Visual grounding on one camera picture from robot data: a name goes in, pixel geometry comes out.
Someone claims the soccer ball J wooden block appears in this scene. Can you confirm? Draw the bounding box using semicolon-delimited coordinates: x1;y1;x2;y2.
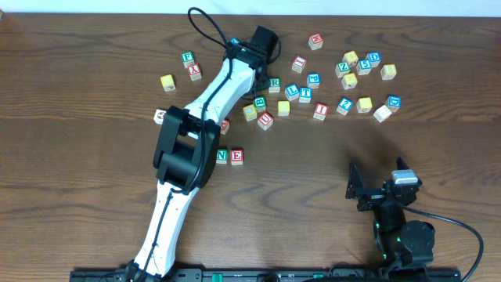
153;109;166;125

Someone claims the yellow soccer side wooden block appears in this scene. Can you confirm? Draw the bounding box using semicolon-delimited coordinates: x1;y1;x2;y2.
342;51;359;67

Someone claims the blue D wooden block lower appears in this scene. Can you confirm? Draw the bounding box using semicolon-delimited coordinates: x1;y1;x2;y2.
385;95;402;113

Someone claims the blue D wooden block upper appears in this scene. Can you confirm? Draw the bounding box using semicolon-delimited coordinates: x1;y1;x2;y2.
366;52;381;68

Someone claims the red top far wooden block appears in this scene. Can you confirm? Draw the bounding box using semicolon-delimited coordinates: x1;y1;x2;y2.
308;33;324;50

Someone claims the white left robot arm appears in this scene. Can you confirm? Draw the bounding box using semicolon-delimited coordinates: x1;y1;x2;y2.
126;43;274;281

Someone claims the blue T wooden block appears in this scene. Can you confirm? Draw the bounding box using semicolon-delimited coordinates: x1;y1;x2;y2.
299;87;312;103

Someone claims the blue 2 wooden block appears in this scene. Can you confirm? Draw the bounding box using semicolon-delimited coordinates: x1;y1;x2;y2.
336;97;353;116

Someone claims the red i wooden block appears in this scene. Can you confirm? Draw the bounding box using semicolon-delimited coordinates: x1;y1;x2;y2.
313;103;329;121
291;56;307;74

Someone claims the blue 5 wooden block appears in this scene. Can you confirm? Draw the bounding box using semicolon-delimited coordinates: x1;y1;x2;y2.
356;60;372;76

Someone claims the plain top 3 wooden block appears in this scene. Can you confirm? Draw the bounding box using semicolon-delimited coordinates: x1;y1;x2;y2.
373;105;392;123

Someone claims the blue L wooden block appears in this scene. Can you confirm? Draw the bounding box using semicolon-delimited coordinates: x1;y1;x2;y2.
285;83;300;101

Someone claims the blue P wooden block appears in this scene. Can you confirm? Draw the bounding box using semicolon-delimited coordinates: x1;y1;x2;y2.
307;73;321;89

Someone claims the yellow brush side wooden block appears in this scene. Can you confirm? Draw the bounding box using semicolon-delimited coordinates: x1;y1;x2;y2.
341;73;358;90

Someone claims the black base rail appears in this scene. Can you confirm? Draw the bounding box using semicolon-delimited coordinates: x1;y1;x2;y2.
69;267;463;282

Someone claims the red A wooden block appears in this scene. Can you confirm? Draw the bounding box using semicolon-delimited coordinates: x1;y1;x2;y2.
220;119;230;135

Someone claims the yellow 8 wooden block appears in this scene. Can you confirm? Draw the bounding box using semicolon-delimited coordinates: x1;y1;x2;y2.
380;64;397;81

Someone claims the red I wooden block lower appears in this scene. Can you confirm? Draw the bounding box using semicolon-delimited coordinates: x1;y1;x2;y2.
313;103;329;121

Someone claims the red E wooden block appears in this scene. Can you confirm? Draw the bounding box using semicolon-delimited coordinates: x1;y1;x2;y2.
230;149;244;165

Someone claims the red U wooden block lower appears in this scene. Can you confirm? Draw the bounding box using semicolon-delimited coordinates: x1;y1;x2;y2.
258;112;274;130

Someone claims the blue d wooden block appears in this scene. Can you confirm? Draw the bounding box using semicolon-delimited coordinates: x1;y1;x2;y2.
385;95;402;113
366;52;381;68

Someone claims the green F wooden block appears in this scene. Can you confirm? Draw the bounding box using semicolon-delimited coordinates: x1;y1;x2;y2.
181;51;195;68

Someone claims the green N wooden block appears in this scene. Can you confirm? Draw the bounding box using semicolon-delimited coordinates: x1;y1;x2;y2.
216;149;228;164

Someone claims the blue X wooden block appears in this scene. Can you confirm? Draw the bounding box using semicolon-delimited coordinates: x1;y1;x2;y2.
229;38;240;45

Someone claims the yellow acorn wooden block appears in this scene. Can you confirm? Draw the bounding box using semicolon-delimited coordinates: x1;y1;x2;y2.
160;74;175;92

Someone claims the green R wooden block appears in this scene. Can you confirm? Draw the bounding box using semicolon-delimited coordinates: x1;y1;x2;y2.
269;78;281;93

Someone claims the red Y wooden block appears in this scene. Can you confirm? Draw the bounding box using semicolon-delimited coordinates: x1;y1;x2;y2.
187;63;202;81

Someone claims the red I wooden block upper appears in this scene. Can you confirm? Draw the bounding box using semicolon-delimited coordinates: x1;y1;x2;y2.
291;56;307;74

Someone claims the green Z wooden block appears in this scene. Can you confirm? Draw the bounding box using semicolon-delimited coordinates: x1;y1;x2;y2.
335;62;351;78

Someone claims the yellow S wooden block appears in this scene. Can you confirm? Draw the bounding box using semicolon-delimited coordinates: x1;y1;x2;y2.
356;97;373;114

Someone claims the green B wooden block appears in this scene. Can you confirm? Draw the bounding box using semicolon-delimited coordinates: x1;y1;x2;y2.
253;96;267;113

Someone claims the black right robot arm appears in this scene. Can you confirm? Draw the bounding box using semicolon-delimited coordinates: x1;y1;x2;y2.
345;157;435;273

